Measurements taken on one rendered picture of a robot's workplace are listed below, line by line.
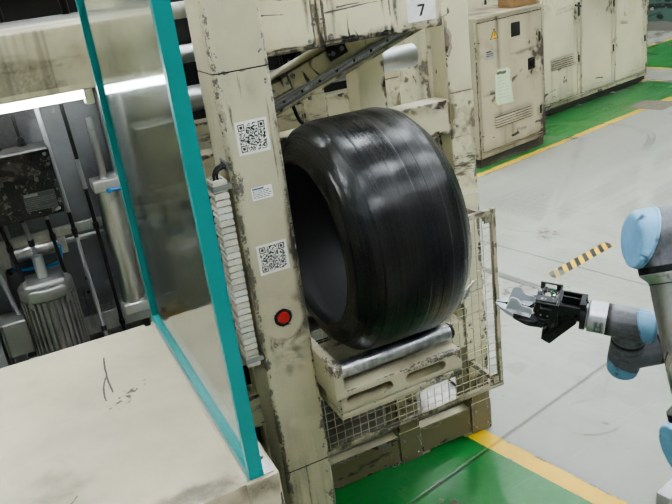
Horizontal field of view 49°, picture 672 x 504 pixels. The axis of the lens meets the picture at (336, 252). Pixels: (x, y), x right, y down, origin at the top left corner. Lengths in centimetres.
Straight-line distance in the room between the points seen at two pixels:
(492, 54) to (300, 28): 459
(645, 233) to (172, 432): 95
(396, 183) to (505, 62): 500
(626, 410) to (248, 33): 228
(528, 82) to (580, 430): 425
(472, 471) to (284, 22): 180
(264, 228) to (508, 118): 513
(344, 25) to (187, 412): 121
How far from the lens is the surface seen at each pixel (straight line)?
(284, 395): 191
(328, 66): 216
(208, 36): 162
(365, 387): 188
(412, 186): 168
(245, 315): 179
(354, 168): 166
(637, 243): 157
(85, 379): 130
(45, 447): 116
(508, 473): 295
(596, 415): 326
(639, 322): 180
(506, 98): 666
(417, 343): 194
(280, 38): 195
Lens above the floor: 186
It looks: 22 degrees down
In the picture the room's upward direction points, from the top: 8 degrees counter-clockwise
